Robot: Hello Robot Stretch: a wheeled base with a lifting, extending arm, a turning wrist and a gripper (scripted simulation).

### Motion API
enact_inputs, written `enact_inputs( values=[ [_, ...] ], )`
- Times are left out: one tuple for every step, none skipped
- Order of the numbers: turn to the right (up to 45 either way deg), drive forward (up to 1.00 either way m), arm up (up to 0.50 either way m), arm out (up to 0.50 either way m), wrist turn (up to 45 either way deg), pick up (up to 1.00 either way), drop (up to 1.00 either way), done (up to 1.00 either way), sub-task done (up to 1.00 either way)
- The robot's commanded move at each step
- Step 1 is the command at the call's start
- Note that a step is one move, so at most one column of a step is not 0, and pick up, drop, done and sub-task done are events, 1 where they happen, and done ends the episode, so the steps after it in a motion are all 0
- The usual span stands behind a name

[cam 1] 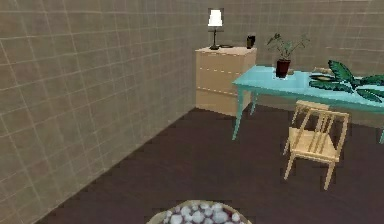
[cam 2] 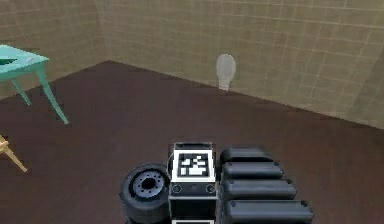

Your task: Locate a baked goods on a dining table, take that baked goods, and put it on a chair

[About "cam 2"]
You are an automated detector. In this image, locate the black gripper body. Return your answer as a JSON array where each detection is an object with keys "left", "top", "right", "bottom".
[{"left": 119, "top": 162, "right": 172, "bottom": 224}]

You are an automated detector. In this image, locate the light wooden chair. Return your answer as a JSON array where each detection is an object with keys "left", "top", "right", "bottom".
[{"left": 0, "top": 134, "right": 28, "bottom": 174}]

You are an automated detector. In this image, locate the teal table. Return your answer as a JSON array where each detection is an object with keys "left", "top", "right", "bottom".
[{"left": 0, "top": 44, "right": 70, "bottom": 125}]

